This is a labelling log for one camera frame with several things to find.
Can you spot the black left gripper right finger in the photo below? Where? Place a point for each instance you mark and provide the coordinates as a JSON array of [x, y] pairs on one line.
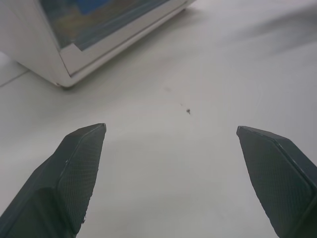
[[280, 173]]

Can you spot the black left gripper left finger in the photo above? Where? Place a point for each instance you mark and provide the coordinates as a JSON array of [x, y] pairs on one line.
[[62, 178]]

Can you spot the white toaster oven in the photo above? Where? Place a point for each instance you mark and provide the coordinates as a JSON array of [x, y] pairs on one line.
[[39, 39]]

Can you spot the glass toaster oven door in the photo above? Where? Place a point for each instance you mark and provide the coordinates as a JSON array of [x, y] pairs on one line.
[[104, 22]]

